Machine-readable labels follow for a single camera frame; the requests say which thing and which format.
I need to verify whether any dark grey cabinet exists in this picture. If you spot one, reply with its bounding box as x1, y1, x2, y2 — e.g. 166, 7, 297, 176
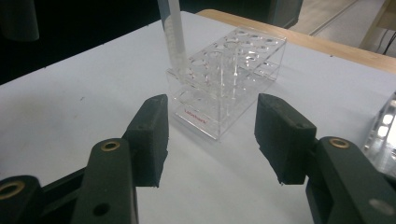
266, 0, 304, 30

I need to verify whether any red-capped test tube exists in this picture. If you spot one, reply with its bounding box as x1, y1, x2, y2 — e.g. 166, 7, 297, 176
156, 0, 190, 75

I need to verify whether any clear acrylic test tube rack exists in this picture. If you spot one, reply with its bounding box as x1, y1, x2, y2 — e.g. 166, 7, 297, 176
165, 25, 288, 141

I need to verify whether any light wooden furniture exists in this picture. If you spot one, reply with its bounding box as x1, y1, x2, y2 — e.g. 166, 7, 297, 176
358, 0, 396, 51

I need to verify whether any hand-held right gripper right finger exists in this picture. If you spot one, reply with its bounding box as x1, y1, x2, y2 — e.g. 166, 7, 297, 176
254, 92, 318, 186

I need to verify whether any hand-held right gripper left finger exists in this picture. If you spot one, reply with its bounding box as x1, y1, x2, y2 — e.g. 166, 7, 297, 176
122, 93, 170, 189

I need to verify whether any perforated metal test tube rack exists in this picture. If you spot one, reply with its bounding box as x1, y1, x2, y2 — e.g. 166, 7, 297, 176
360, 91, 396, 179

